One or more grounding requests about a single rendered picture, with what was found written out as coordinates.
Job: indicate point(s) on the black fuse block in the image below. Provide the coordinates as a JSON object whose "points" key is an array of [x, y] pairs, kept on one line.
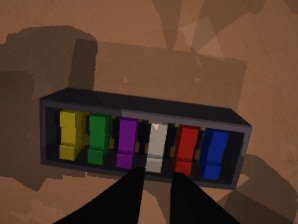
{"points": [[79, 131]]}

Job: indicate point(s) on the red fuse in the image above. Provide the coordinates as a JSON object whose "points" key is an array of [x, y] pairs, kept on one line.
{"points": [[183, 154]]}

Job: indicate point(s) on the purple fuse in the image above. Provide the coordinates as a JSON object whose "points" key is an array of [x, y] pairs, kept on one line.
{"points": [[127, 134]]}

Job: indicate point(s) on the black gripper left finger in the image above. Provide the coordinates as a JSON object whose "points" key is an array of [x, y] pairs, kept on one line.
{"points": [[119, 204]]}

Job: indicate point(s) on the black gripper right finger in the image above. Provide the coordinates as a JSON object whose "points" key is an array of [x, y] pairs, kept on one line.
{"points": [[191, 205]]}

